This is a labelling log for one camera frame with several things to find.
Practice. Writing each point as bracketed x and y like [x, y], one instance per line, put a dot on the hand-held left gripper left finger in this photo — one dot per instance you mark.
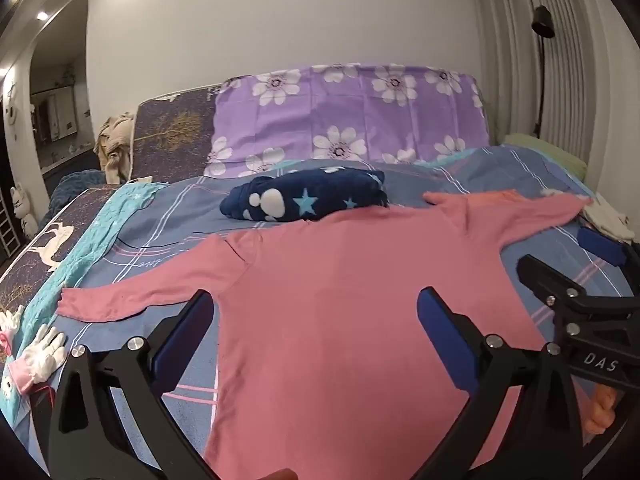
[185, 340]

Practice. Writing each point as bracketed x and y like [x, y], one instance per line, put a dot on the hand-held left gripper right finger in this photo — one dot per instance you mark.
[445, 340]

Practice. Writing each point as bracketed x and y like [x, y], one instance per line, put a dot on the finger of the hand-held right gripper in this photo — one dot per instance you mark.
[602, 246]
[545, 275]

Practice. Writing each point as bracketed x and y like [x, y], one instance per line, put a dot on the salmon garment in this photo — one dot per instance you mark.
[487, 199]

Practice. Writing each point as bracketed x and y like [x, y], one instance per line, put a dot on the pink long-sleeve shirt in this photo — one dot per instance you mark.
[325, 310]

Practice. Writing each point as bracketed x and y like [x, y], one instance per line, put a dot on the person's right hand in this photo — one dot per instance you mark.
[600, 410]

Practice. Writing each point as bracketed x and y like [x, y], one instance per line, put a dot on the person's left hand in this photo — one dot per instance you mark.
[276, 474]

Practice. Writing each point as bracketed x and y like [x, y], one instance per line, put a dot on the light green pillow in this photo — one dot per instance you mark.
[545, 152]

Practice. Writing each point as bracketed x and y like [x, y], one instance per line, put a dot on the blue plaid bed sheet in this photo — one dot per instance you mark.
[175, 210]

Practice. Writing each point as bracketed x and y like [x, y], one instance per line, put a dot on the turquoise blanket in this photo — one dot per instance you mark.
[100, 230]

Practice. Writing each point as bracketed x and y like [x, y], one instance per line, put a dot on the white plush glove pink cuff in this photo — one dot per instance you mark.
[42, 352]
[10, 327]

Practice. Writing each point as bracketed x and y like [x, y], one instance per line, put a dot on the white pleated curtain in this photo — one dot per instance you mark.
[590, 85]

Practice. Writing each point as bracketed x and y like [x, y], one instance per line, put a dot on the dark deer print bed cover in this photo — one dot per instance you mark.
[45, 255]

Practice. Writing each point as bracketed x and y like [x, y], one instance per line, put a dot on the navy star print fleece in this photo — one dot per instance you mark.
[300, 195]

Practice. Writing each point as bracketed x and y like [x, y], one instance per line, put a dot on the dark blue knit blanket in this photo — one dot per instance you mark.
[75, 185]

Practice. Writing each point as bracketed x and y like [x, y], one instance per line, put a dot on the beige cloth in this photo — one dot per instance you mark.
[115, 145]

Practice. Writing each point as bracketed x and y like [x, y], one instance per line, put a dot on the white cat figure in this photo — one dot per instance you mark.
[22, 205]

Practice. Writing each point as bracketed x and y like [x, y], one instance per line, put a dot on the black floor lamp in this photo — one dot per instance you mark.
[542, 22]

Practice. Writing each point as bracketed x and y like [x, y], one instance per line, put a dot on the purple floral pillow cover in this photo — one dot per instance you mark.
[350, 110]

